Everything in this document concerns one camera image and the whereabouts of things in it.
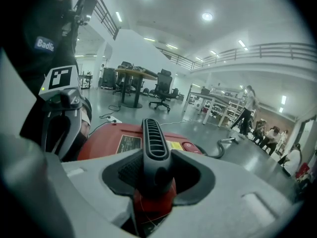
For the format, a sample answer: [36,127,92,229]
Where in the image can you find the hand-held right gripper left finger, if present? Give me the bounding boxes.
[46,148,150,238]

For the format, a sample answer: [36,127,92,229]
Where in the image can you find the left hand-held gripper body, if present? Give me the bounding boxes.
[38,64,86,114]

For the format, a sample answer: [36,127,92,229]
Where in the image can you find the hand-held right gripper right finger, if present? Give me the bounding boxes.
[146,149,304,238]

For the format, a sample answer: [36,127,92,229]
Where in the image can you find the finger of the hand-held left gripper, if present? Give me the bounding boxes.
[59,108,84,160]
[40,110,63,156]

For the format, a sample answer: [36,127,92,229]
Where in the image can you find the red vacuum cleaner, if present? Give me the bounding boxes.
[76,118,209,238]

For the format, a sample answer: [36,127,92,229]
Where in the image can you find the person's black clothing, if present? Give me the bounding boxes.
[0,0,100,146]

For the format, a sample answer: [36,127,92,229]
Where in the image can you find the black cabinet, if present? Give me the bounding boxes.
[102,67,117,88]

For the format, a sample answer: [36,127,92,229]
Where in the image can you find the metal vacuum wand with nozzle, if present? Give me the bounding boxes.
[219,136,240,145]

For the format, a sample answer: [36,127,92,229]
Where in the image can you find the black office chair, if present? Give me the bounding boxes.
[112,61,132,96]
[148,68,178,113]

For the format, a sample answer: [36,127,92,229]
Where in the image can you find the round wooden table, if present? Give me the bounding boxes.
[114,67,159,109]

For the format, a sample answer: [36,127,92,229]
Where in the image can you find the dark-topped table with white legs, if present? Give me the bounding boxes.
[184,90,246,127]

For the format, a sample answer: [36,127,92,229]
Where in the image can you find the balcony railing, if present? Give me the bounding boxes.
[91,0,314,70]

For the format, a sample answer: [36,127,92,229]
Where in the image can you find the black cable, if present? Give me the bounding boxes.
[99,104,122,120]

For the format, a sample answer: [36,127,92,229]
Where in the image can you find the black vacuum hose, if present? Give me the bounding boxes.
[202,139,226,159]

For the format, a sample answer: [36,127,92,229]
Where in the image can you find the black head-worn camera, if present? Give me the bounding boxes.
[73,0,98,26]

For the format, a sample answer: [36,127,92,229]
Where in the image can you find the white extension cord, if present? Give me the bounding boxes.
[158,119,207,126]

